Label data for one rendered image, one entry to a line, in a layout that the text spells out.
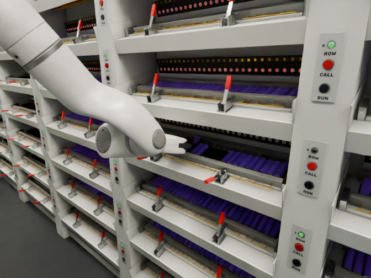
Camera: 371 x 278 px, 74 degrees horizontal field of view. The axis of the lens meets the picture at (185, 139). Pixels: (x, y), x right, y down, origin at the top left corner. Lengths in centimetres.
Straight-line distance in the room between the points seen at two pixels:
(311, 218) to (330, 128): 20
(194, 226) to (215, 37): 58
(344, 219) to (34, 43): 69
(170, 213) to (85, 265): 83
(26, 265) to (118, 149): 129
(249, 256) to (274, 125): 39
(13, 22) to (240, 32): 43
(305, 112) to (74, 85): 46
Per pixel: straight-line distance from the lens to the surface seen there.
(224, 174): 70
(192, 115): 69
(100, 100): 54
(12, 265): 182
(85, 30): 142
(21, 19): 53
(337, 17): 54
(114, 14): 94
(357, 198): 66
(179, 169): 78
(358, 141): 55
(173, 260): 104
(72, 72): 54
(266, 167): 72
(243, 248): 79
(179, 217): 90
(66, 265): 168
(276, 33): 57
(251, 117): 59
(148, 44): 80
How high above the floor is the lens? 107
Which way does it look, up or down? 16 degrees down
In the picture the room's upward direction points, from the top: straight up
